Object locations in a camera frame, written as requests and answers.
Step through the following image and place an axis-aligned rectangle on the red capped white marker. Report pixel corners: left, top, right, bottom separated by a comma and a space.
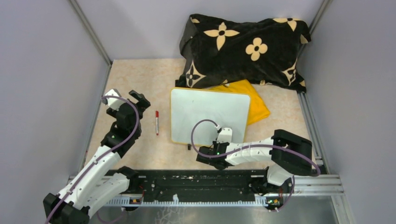
155, 111, 159, 136

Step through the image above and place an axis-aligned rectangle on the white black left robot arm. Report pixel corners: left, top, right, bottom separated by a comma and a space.
43, 89, 151, 224

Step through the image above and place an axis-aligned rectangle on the yellow framed whiteboard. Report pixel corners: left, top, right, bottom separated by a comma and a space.
170, 88, 251, 146

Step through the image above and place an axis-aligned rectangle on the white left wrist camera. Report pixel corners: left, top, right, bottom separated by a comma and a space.
104, 89, 124, 111

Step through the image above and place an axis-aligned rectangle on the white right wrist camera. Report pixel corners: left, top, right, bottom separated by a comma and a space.
216, 127, 233, 143

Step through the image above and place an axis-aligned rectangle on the black floral pillow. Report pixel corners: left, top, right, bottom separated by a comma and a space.
175, 14, 311, 92

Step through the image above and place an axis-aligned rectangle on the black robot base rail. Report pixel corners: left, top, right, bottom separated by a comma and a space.
66, 168, 344, 208

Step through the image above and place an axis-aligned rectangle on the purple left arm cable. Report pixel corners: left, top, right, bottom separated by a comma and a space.
44, 95, 141, 224

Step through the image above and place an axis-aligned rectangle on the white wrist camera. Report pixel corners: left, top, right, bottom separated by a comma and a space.
104, 89, 124, 111
216, 127, 233, 143

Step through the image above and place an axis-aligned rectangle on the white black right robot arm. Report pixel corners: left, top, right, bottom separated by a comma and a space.
196, 128, 314, 192

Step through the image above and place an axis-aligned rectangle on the yellow zippered fabric pouch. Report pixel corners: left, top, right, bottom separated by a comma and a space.
209, 80, 270, 125

